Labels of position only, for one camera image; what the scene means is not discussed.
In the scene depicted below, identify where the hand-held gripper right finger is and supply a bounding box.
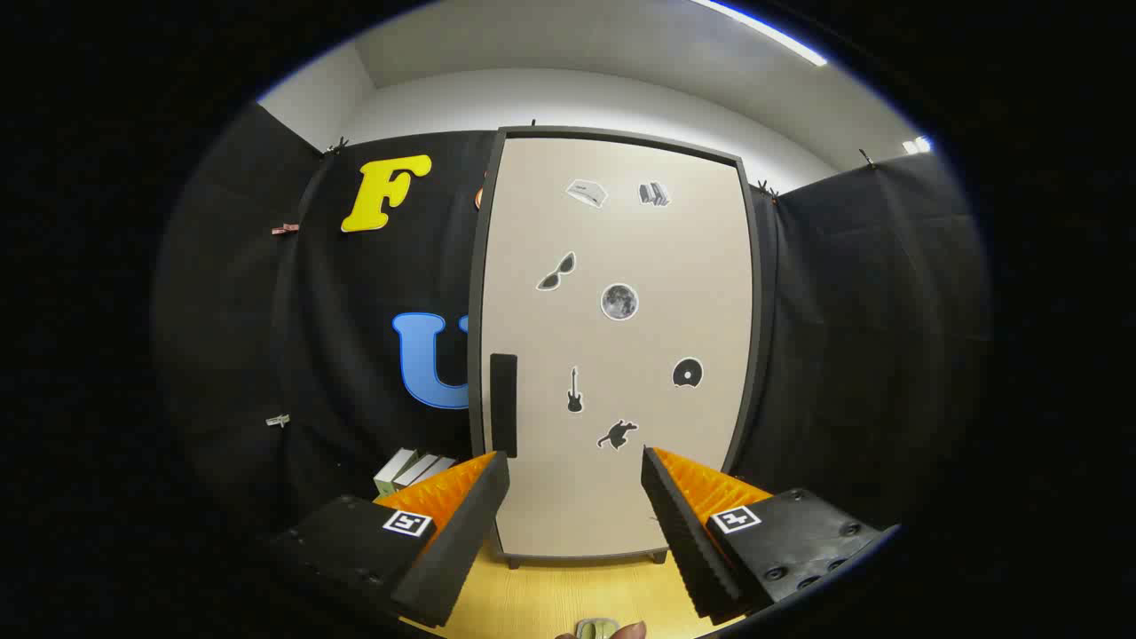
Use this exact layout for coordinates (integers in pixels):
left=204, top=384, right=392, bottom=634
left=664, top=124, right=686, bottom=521
left=641, top=446, right=899, bottom=625

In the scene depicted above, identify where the black door handle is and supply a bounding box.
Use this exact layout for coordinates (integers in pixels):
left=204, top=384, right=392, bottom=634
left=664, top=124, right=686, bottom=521
left=490, top=353, right=518, bottom=458

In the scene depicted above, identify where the grey cabinet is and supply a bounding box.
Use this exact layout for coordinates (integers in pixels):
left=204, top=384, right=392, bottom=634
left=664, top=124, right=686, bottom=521
left=468, top=126, right=764, bottom=569

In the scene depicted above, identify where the beige cabinet door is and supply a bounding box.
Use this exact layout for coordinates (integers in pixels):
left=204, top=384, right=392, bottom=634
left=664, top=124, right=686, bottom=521
left=479, top=135, right=755, bottom=560

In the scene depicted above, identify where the black backdrop cloth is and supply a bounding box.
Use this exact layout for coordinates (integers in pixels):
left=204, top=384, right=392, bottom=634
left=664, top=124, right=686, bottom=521
left=151, top=102, right=990, bottom=569

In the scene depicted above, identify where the white book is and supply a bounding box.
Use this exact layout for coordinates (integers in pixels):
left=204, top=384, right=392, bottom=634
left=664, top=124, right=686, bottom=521
left=395, top=453, right=440, bottom=489

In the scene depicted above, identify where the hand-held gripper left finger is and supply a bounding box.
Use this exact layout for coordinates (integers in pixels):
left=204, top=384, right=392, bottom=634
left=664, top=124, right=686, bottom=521
left=266, top=451, right=511, bottom=629

